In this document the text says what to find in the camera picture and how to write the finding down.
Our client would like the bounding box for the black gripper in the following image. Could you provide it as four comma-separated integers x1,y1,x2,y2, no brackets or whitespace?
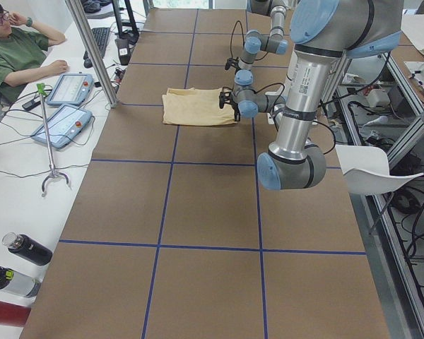
219,92,241,122

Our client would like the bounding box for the cream long-sleeve graphic shirt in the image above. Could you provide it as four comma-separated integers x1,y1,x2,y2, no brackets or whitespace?
162,88,235,126

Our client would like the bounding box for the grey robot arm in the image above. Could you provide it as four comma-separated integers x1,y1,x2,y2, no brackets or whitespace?
219,1,404,190
236,0,288,71

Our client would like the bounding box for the white plastic chair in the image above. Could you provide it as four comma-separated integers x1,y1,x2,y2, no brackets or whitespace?
335,145,424,196

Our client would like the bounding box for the black keyboard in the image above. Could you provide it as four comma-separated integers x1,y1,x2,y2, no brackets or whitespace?
91,27,110,58

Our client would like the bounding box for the upper blue teach pendant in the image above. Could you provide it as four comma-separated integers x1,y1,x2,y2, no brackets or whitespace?
45,73,94,107

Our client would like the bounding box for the blue teach pendant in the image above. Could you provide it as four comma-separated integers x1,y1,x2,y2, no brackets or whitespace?
47,104,93,149
45,73,94,107

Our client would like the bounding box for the lower blue teach pendant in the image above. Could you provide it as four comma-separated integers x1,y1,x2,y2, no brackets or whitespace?
47,104,93,149

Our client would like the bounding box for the metal reacher grabber tool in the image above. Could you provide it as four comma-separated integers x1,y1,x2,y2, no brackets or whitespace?
37,83,71,197

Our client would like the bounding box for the small black phone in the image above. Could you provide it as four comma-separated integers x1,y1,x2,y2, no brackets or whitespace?
22,99,40,111

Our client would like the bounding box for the seated person green shirt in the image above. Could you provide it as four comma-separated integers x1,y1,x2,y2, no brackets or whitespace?
0,4,69,102

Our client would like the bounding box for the black water bottle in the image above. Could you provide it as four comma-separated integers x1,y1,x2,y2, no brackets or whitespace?
2,232,52,266

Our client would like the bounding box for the red bottle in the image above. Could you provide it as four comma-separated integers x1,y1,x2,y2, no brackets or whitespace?
0,301,31,327

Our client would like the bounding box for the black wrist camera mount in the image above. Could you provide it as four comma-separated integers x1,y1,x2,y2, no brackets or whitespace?
219,88,232,96
224,57,240,71

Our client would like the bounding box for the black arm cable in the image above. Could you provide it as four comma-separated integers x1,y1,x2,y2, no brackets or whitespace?
249,83,287,107
230,20,269,61

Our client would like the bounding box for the aluminium frame post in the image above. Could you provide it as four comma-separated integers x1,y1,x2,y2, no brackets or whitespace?
64,0,118,108

